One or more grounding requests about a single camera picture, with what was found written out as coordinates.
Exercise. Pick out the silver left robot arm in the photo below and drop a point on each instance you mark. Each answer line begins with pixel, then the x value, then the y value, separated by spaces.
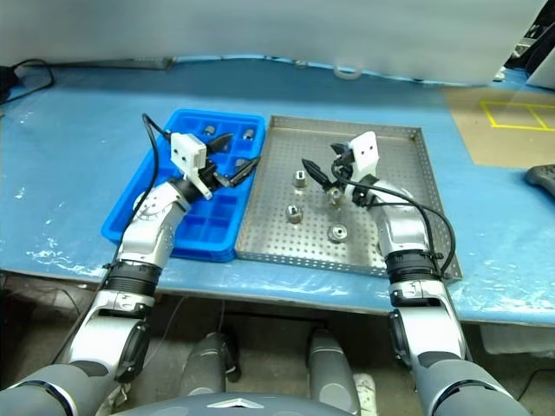
pixel 145 234

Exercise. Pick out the white backdrop board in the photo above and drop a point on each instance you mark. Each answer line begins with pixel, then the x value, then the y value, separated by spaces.
pixel 260 30

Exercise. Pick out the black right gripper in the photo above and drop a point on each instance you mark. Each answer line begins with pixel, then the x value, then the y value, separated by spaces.
pixel 342 164

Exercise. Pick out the grey robot torso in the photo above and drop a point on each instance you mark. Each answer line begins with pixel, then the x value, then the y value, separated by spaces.
pixel 225 405

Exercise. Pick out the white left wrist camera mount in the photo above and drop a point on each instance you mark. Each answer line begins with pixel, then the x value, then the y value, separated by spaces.
pixel 186 151

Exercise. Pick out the perforated metal tray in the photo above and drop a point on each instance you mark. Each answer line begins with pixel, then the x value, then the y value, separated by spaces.
pixel 303 242

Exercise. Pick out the grey robot left leg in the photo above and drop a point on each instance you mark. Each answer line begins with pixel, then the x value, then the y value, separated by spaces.
pixel 208 364

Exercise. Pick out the grey robot leg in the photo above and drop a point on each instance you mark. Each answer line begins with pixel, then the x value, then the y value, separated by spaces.
pixel 331 372
pixel 208 364

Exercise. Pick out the brown mat with yellow tape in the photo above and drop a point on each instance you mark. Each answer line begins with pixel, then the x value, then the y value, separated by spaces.
pixel 507 125

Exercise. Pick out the dark grey remote controller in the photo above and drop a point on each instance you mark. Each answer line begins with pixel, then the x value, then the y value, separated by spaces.
pixel 542 177

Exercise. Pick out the blue plastic compartment tray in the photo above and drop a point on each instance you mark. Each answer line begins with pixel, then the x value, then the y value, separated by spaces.
pixel 208 225

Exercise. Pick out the metal nut part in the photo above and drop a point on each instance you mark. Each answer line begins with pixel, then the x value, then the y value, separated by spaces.
pixel 293 213
pixel 299 179

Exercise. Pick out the white tape roll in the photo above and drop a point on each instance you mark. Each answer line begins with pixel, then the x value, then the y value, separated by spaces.
pixel 347 73

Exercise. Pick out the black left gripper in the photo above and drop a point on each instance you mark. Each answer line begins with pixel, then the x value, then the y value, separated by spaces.
pixel 210 171

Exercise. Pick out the grey robot right leg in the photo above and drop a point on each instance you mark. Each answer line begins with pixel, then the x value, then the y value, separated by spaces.
pixel 331 372

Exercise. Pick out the white robot right foot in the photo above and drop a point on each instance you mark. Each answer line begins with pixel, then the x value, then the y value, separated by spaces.
pixel 365 390

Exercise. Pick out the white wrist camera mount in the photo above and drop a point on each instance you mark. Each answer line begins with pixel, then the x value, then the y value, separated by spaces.
pixel 186 151
pixel 365 151

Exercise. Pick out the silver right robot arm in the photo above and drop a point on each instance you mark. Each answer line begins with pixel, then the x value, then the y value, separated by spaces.
pixel 405 229

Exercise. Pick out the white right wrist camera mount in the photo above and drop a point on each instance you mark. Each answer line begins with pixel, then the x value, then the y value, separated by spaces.
pixel 365 151

